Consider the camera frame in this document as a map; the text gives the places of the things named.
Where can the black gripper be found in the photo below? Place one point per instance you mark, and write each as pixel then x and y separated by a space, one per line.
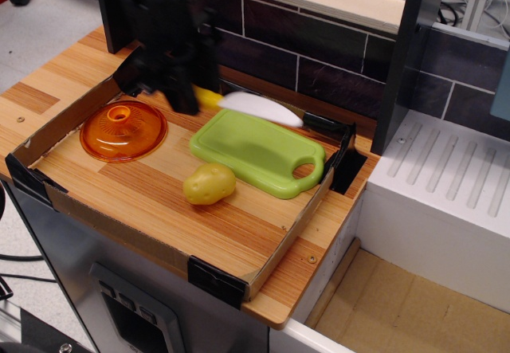
pixel 177 48

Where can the yellow-handled white toy knife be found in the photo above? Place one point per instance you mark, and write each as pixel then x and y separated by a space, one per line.
pixel 249 104

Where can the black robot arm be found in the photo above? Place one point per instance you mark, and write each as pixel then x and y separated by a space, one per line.
pixel 176 52

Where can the green plastic cutting board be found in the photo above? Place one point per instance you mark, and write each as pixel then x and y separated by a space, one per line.
pixel 265 155

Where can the cardboard fence with black tape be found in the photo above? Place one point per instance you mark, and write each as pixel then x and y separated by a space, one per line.
pixel 140 204

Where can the orange transparent pot lid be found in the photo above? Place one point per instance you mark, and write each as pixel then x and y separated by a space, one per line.
pixel 123 131

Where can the yellow toy potato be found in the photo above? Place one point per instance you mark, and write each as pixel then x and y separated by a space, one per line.
pixel 210 183

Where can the silver toy oven front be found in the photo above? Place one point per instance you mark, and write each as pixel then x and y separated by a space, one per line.
pixel 127 303

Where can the white toy sink drainboard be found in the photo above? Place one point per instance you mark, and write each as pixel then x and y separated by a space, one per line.
pixel 437 205

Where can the dark post at left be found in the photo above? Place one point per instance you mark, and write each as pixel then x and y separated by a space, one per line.
pixel 117 26

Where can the dark grey vertical post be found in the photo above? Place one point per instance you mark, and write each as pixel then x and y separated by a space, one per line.
pixel 418 16

